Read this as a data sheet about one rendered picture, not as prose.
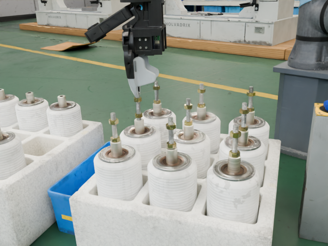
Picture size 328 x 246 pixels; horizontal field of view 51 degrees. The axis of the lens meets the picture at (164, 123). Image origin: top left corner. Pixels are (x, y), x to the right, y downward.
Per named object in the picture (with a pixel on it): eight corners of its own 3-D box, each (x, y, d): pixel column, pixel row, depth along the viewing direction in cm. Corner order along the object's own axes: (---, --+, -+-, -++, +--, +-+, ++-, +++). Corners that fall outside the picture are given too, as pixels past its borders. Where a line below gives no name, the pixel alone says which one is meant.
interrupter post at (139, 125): (137, 130, 81) (136, 117, 80) (146, 131, 81) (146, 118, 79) (133, 133, 79) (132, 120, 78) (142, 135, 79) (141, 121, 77)
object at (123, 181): (97, 240, 73) (87, 165, 66) (108, 212, 81) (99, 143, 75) (142, 241, 72) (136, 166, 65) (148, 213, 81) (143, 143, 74)
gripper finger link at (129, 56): (133, 80, 70) (130, 36, 67) (125, 80, 71) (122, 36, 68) (137, 75, 75) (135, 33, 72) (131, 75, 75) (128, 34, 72)
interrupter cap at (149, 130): (132, 124, 85) (132, 122, 84) (160, 128, 82) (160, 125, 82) (117, 137, 78) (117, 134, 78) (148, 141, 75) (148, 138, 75)
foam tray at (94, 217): (146, 177, 109) (143, 125, 102) (275, 197, 96) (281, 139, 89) (79, 267, 75) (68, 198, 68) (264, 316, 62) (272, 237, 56)
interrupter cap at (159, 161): (199, 163, 65) (199, 160, 65) (170, 177, 61) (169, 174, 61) (174, 150, 71) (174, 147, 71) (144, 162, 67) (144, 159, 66)
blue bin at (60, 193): (112, 173, 112) (109, 140, 107) (142, 179, 108) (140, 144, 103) (52, 231, 86) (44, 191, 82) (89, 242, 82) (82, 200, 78)
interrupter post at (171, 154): (180, 163, 66) (180, 147, 65) (171, 167, 64) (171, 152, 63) (172, 158, 68) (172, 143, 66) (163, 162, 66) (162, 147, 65)
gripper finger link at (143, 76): (155, 101, 73) (153, 57, 69) (128, 100, 74) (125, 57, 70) (158, 97, 76) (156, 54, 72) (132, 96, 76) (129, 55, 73)
